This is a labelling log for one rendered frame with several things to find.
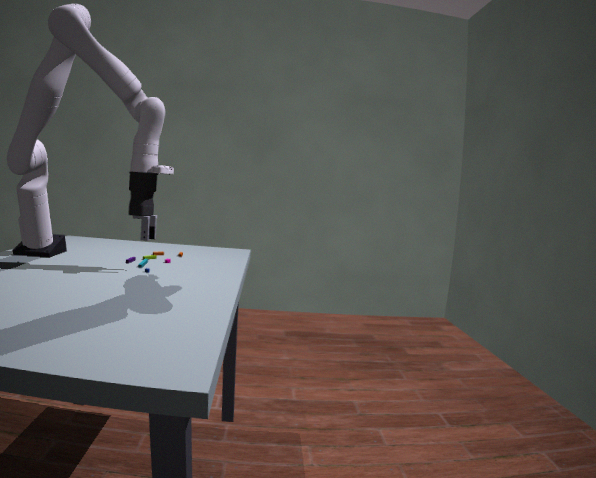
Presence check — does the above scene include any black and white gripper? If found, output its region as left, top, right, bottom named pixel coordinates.
left=129, top=153, right=174, bottom=241

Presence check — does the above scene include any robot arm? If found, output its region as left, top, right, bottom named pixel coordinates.
left=7, top=4, right=165, bottom=249

